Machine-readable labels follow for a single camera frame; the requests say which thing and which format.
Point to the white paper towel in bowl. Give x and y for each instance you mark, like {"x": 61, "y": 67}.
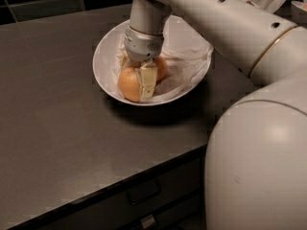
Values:
{"x": 187, "y": 66}

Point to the large white bowl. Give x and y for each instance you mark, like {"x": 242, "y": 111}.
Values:
{"x": 175, "y": 28}

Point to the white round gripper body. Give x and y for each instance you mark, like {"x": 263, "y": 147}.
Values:
{"x": 143, "y": 46}

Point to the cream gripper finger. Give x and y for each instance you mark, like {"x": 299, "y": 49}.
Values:
{"x": 147, "y": 75}
{"x": 127, "y": 62}

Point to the dark lower drawer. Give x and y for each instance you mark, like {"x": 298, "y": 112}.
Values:
{"x": 168, "y": 215}

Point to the orange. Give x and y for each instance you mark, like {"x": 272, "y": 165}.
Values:
{"x": 129, "y": 85}
{"x": 161, "y": 68}

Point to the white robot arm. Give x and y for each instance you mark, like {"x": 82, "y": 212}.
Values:
{"x": 256, "y": 159}

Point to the dark left upper drawer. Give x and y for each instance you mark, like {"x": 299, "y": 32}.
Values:
{"x": 164, "y": 184}

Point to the dark drawer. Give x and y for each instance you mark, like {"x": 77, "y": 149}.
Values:
{"x": 168, "y": 215}
{"x": 164, "y": 184}

